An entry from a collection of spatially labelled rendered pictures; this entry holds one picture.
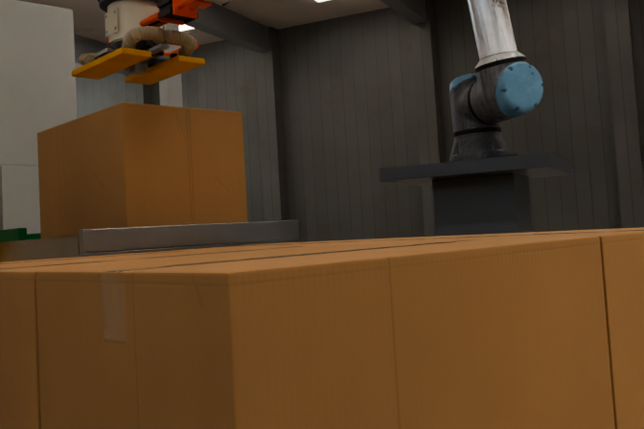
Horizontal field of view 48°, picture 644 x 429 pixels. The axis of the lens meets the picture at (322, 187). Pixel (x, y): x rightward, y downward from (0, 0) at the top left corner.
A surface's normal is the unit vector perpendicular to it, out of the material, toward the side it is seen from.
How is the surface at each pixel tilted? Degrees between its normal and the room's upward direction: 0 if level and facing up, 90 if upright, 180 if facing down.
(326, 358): 90
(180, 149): 90
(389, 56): 90
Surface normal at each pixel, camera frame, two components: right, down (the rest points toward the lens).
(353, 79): -0.44, -0.03
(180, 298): -0.74, 0.00
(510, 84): 0.36, -0.01
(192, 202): 0.67, -0.08
